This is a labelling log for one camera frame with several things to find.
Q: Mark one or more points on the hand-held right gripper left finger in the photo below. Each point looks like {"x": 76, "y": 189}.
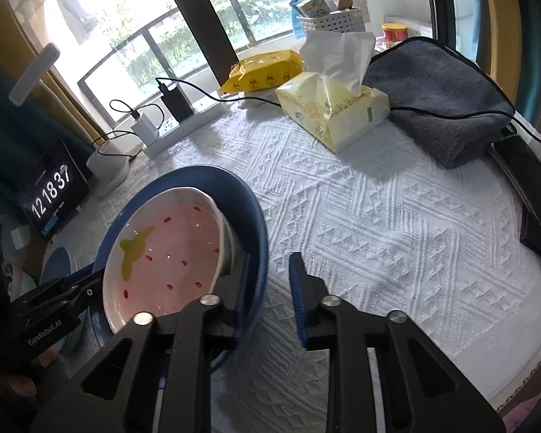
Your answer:
{"x": 241, "y": 297}

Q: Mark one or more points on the white charger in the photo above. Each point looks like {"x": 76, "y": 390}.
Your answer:
{"x": 145, "y": 127}

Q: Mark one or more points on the blue bowl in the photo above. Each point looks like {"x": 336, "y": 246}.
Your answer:
{"x": 252, "y": 243}

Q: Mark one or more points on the cream bowl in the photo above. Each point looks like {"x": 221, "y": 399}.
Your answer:
{"x": 227, "y": 243}

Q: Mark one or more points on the small white box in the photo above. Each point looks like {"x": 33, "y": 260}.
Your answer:
{"x": 20, "y": 238}

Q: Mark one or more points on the blue plate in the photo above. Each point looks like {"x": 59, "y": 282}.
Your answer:
{"x": 58, "y": 259}

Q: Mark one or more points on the black charger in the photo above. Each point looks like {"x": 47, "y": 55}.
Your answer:
{"x": 176, "y": 101}

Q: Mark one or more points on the white power strip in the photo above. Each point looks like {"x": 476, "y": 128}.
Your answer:
{"x": 198, "y": 115}

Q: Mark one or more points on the white plastic basket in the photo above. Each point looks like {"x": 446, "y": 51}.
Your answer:
{"x": 331, "y": 25}

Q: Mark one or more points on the pink strawberry bowl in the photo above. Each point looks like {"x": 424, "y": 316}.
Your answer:
{"x": 171, "y": 252}

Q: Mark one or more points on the white textured tablecloth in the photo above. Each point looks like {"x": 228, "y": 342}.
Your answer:
{"x": 387, "y": 234}

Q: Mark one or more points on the black tablet showing clock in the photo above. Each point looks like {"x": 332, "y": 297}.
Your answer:
{"x": 54, "y": 194}

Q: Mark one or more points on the dark window frame post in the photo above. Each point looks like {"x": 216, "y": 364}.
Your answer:
{"x": 194, "y": 9}

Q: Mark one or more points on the white desk lamp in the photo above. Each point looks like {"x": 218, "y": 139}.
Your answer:
{"x": 108, "y": 171}

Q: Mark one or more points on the teal curtain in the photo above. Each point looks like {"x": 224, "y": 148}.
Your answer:
{"x": 9, "y": 108}

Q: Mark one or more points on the printed snack box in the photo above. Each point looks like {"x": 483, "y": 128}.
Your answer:
{"x": 315, "y": 7}

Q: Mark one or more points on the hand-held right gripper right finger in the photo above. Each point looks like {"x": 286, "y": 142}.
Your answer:
{"x": 296, "y": 297}

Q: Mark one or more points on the yellow wipes pack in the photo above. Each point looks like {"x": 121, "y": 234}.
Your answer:
{"x": 266, "y": 70}

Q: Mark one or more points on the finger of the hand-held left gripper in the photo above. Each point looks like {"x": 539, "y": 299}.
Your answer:
{"x": 67, "y": 291}

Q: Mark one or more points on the balcony railing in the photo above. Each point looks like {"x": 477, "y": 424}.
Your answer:
{"x": 185, "y": 4}

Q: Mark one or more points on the yellow curtain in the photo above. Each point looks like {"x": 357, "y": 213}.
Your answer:
{"x": 58, "y": 94}

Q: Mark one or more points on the grey pouch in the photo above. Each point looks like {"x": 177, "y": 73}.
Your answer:
{"x": 433, "y": 81}

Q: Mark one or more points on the yellow tissue pack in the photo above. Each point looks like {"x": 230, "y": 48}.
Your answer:
{"x": 333, "y": 108}

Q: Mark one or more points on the person's left hand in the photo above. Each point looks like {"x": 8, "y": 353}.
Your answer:
{"x": 47, "y": 357}

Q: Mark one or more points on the red and yellow can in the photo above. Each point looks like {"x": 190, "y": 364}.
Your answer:
{"x": 401, "y": 36}

